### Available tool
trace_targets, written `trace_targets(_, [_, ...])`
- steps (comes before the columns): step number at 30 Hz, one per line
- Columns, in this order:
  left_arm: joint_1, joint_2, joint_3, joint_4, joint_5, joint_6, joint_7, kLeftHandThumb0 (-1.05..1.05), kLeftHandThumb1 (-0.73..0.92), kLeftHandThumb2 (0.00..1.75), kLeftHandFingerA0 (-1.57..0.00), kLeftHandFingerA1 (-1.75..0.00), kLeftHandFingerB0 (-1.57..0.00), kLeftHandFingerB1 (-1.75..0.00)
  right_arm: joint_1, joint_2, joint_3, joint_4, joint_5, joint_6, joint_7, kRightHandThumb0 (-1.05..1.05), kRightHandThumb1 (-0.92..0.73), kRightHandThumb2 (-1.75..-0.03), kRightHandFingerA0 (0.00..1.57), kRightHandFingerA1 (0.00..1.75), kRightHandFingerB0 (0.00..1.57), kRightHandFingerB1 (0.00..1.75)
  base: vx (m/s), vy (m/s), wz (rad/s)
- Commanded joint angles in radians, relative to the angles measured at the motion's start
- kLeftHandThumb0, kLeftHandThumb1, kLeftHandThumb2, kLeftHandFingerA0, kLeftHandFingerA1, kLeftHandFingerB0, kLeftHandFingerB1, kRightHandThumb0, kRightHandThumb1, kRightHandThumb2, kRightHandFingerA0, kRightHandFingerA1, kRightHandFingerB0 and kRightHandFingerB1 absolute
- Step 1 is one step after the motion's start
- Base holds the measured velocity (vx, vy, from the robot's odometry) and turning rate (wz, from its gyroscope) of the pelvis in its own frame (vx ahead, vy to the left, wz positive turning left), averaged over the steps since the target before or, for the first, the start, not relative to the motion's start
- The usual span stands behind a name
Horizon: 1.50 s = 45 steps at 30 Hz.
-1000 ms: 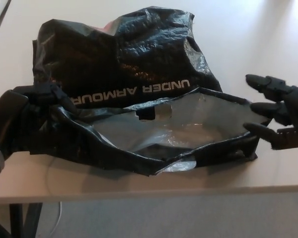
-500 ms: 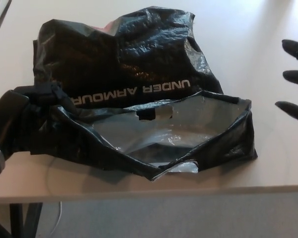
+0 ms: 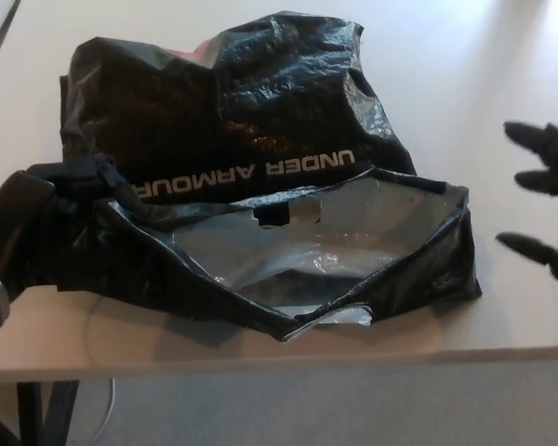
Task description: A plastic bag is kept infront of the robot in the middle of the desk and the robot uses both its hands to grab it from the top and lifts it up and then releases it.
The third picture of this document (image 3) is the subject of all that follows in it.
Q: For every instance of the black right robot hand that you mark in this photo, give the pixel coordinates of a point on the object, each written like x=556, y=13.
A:
x=555, y=186

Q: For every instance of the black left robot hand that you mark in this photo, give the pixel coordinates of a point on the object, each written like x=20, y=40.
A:
x=23, y=218

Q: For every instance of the black Under Armour plastic bag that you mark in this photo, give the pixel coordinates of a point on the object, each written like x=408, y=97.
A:
x=269, y=116

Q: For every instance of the black table leg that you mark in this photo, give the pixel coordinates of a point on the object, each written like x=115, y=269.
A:
x=51, y=413

